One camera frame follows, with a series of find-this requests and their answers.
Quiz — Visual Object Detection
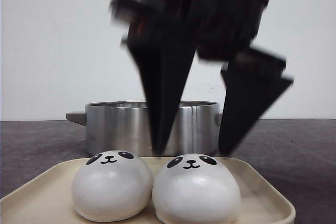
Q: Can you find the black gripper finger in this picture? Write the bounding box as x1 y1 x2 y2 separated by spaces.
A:
218 66 293 156
127 40 195 155

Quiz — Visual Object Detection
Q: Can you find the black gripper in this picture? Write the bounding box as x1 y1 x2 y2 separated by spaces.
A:
110 0 287 75

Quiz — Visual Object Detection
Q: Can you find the panda bun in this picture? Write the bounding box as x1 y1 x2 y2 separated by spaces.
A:
152 153 241 223
71 150 153 222

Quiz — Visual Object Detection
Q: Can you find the stainless steel steamer pot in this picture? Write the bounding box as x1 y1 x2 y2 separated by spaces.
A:
66 101 222 156

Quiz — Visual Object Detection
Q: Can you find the beige square tray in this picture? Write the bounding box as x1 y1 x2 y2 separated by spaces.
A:
1 157 296 223

